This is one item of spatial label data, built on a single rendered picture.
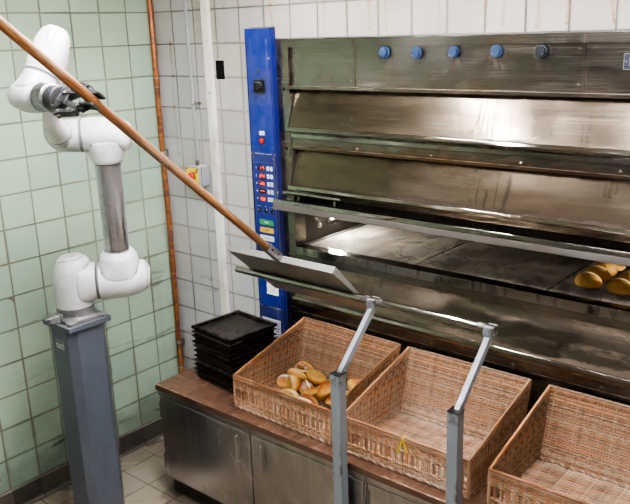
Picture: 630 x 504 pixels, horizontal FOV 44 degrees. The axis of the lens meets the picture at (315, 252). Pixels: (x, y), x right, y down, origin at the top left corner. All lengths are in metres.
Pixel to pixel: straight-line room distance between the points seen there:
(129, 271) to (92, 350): 0.38
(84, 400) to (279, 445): 0.85
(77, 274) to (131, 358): 1.04
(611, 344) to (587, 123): 0.77
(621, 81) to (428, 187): 0.82
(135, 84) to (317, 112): 1.07
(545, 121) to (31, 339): 2.47
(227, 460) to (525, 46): 2.08
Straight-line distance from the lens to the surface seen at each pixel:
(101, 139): 3.13
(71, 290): 3.33
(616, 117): 2.75
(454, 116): 3.00
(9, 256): 3.74
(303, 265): 2.93
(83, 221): 3.91
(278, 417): 3.27
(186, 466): 3.79
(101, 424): 3.57
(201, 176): 3.87
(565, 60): 2.81
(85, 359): 3.42
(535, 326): 3.03
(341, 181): 3.33
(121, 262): 3.28
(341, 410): 2.87
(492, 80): 2.92
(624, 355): 2.92
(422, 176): 3.11
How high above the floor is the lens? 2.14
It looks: 16 degrees down
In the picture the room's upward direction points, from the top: 2 degrees counter-clockwise
